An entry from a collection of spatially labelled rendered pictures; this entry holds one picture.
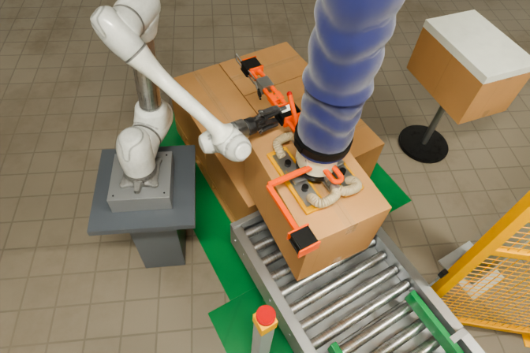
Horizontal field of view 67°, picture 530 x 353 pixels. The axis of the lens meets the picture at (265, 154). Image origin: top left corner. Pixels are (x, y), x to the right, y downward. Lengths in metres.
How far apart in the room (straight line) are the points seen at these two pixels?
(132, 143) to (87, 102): 1.97
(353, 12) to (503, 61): 1.83
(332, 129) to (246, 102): 1.45
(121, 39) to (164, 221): 0.91
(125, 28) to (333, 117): 0.77
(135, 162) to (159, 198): 0.22
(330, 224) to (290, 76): 1.59
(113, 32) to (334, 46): 0.75
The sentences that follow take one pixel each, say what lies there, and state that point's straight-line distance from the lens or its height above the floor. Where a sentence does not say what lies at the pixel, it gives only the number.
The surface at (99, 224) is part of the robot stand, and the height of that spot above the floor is 0.75.
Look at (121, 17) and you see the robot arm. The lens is 1.53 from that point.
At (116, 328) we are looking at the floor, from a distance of 2.67.
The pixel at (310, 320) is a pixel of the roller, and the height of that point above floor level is 0.55.
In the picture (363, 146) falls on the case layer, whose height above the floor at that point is 0.54.
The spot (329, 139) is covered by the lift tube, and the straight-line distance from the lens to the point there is 1.44.
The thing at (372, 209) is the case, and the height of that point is 1.07.
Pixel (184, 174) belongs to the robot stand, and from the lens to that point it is 2.15.
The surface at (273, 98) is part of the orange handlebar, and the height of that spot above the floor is 1.22.
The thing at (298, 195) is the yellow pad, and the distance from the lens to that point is 1.67.
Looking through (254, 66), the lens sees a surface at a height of 1.23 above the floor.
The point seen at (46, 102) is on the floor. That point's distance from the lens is 3.91.
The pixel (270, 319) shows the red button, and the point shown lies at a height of 1.04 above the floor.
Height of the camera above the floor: 2.49
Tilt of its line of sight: 52 degrees down
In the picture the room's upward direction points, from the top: 4 degrees clockwise
